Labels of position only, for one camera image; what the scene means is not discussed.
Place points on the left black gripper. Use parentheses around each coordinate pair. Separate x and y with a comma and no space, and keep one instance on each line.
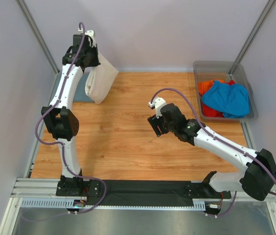
(95,62)

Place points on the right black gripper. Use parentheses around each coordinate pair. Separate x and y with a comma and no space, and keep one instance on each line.
(155,123)

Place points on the white t shirt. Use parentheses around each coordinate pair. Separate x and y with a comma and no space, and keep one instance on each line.
(100,80)

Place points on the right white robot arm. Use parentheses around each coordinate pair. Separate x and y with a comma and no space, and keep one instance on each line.
(257,169)

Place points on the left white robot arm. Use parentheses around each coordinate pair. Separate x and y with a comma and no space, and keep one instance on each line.
(58,117)

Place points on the folded grey-blue t shirt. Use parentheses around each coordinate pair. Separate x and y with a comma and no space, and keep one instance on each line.
(80,94)

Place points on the red t shirt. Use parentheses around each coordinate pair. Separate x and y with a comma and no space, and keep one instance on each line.
(209,112)

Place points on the orange t shirt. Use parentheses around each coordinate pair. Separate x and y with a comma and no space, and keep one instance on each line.
(203,87)

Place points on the clear plastic bin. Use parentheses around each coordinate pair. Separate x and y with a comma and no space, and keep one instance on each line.
(205,71)

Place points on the blue t shirt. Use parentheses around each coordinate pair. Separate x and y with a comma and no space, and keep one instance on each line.
(232,100)

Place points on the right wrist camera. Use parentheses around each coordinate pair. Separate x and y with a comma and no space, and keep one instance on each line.
(157,103)

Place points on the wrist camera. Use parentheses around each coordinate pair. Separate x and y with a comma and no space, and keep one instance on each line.
(89,37)
(157,103)

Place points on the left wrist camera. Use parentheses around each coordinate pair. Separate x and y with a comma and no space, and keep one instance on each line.
(89,37)

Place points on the left corner aluminium post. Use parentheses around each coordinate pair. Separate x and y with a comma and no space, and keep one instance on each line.
(37,34)

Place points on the corner aluminium post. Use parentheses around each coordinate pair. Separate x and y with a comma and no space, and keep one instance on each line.
(37,34)
(252,35)

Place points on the slotted cable duct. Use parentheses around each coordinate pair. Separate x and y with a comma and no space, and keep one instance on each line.
(75,204)

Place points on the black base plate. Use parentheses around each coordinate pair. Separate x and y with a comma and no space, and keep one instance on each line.
(138,193)

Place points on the aluminium frame rail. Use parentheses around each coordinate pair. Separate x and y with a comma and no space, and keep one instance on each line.
(46,188)

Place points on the right corner aluminium post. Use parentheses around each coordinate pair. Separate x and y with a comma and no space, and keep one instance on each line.
(252,35)

